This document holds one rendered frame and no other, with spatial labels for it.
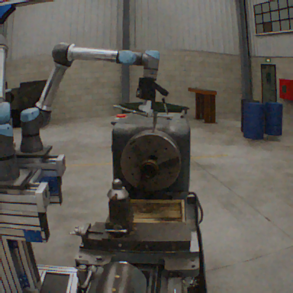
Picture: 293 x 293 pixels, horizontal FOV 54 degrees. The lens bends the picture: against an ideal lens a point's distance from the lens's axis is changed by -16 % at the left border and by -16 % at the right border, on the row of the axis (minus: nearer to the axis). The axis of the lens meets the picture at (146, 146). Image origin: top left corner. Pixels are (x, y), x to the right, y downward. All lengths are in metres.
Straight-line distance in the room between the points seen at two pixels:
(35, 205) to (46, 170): 0.50
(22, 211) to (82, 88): 10.38
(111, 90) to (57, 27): 3.29
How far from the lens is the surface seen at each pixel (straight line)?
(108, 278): 0.70
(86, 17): 11.88
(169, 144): 1.75
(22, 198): 1.34
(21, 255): 1.82
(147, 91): 1.70
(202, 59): 12.53
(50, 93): 1.87
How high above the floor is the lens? 1.57
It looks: 13 degrees down
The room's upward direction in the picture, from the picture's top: 1 degrees counter-clockwise
